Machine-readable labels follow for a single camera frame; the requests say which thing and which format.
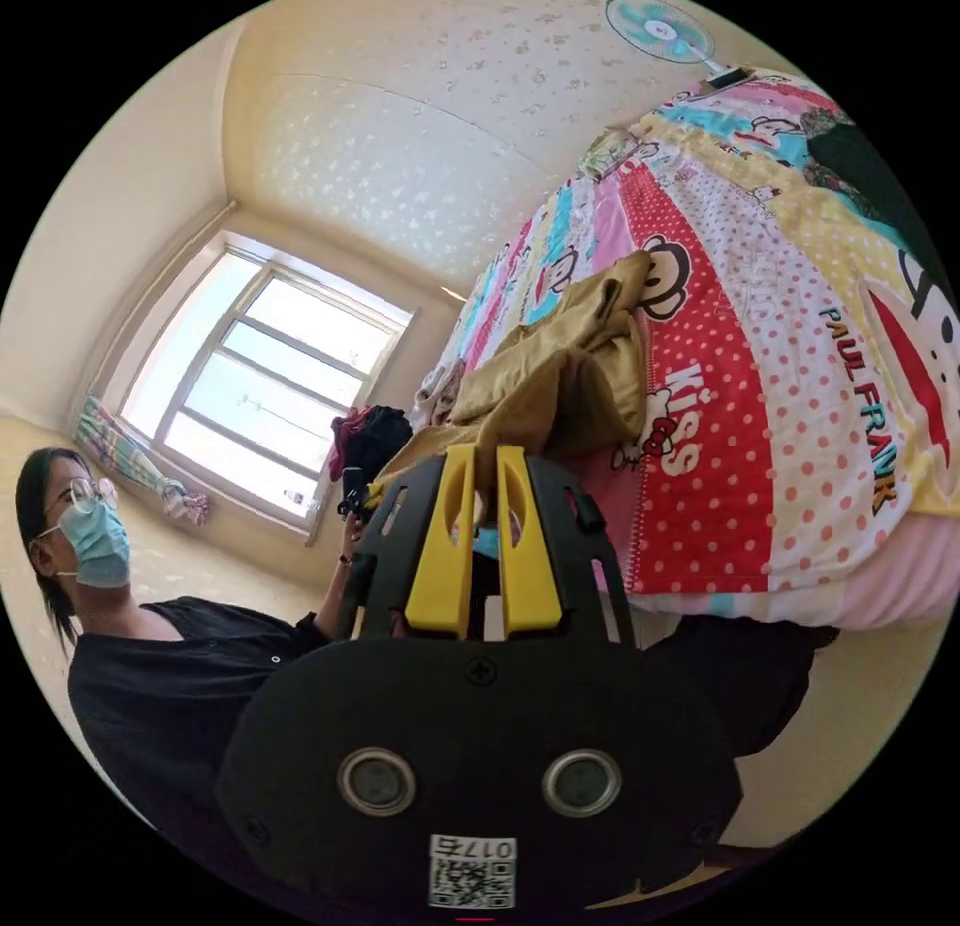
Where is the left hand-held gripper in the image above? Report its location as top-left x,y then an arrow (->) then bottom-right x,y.
336,468 -> 374,527

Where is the pile of clothes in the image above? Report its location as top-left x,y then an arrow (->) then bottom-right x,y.
328,359 -> 468,486

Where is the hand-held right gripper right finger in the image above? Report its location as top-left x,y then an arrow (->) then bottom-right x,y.
496,445 -> 563,637

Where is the bed with cartoon printed quilt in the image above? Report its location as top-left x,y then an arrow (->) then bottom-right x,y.
416,67 -> 960,636

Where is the person's body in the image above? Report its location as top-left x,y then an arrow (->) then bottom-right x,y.
14,445 -> 841,926

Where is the window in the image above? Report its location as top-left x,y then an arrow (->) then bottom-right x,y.
110,241 -> 421,546

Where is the yellow thermal shirt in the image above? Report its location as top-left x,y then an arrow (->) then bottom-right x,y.
373,249 -> 655,509

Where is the person's left forearm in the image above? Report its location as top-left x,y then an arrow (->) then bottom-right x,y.
313,559 -> 357,646

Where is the dark green patterned garment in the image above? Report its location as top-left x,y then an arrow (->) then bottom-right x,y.
800,106 -> 952,286

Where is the white and teal fan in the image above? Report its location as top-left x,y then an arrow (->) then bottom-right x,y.
605,0 -> 753,92

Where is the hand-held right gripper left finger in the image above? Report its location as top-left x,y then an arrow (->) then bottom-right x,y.
404,445 -> 477,634

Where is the checked curtain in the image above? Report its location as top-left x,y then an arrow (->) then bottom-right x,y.
73,394 -> 213,528

